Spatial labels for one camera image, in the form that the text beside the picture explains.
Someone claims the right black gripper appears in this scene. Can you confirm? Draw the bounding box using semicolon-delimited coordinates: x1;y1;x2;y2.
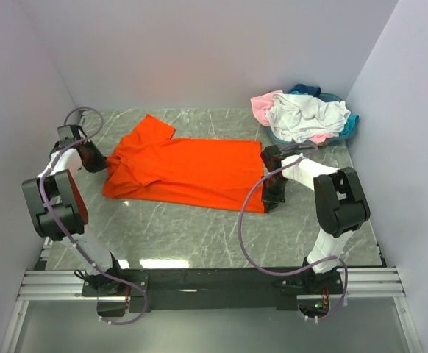
262;176;289;214

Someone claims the orange t shirt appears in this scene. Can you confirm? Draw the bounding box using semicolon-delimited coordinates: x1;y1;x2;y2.
102;115;265;213

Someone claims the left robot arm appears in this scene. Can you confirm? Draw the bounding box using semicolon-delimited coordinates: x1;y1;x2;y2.
21;124;126;296

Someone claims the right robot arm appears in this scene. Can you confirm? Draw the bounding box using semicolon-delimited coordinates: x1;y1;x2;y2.
260;146;371;265

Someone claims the pink t shirt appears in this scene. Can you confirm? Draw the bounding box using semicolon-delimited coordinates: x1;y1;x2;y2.
251;90;331;143

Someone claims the dark blue t shirt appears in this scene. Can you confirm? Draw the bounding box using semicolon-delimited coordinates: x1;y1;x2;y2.
288;84;321;97

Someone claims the teal t shirt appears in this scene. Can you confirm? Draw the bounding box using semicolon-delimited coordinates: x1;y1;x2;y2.
339;115;360;140

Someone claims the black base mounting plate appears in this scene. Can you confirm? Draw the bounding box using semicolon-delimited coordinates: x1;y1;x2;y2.
74;268;344;316

